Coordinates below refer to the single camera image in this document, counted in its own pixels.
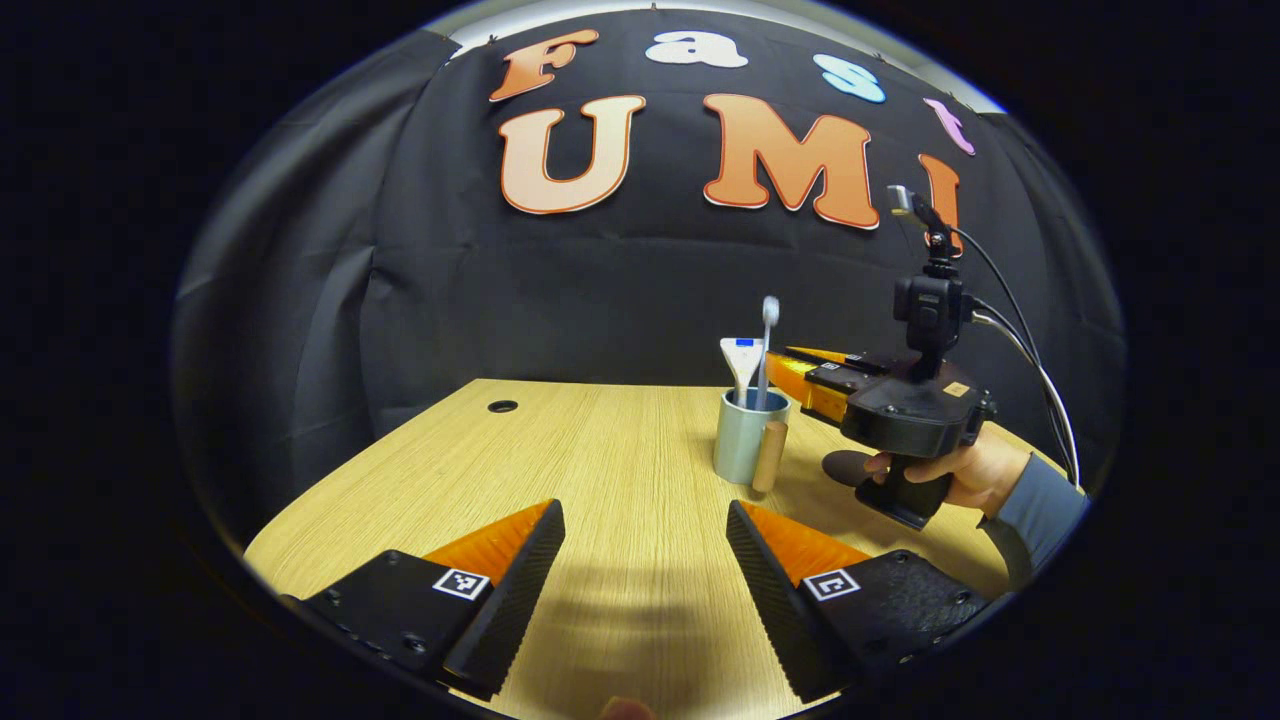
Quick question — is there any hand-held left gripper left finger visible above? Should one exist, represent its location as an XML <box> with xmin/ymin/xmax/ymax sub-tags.
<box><xmin>283</xmin><ymin>500</ymin><xmax>567</xmax><ymax>703</ymax></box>

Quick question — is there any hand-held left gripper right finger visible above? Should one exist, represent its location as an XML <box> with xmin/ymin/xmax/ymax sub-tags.
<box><xmin>725</xmin><ymin>500</ymin><xmax>993</xmax><ymax>706</ymax></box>

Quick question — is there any dark brown round coaster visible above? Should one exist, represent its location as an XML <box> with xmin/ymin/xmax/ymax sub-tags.
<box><xmin>822</xmin><ymin>449</ymin><xmax>891</xmax><ymax>491</ymax></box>

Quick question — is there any white toothpaste tube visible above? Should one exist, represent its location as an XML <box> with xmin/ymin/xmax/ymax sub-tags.
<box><xmin>719</xmin><ymin>337</ymin><xmax>766</xmax><ymax>406</ymax></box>

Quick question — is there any white toothbrush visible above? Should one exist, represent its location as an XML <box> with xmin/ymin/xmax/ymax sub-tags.
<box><xmin>755</xmin><ymin>295</ymin><xmax>782</xmax><ymax>411</ymax></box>

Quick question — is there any pale blue cup wooden handle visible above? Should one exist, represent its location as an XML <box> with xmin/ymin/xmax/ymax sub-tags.
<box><xmin>713</xmin><ymin>387</ymin><xmax>793</xmax><ymax>493</ymax></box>

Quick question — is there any wooden desktop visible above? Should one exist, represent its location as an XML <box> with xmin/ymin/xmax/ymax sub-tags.
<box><xmin>243</xmin><ymin>378</ymin><xmax>1076</xmax><ymax>720</ymax></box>

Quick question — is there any black backdrop cloth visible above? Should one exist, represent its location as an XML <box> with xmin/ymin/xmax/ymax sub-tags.
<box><xmin>170</xmin><ymin>10</ymin><xmax>1126</xmax><ymax>561</ymax></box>

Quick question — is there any grey cable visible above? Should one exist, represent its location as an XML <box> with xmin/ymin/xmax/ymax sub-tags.
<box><xmin>970</xmin><ymin>310</ymin><xmax>1082</xmax><ymax>488</ymax></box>

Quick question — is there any black cable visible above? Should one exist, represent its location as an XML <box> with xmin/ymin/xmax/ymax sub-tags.
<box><xmin>948</xmin><ymin>225</ymin><xmax>1066</xmax><ymax>476</ymax></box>

